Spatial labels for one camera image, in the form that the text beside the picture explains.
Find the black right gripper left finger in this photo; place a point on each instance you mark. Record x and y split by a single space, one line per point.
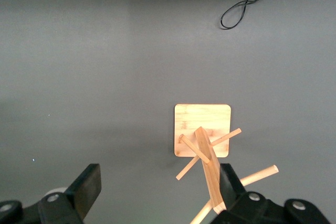
81 195

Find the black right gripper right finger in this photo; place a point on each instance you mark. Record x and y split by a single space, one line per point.
233 197

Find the wooden mug tree rack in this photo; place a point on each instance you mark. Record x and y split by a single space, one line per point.
202 119

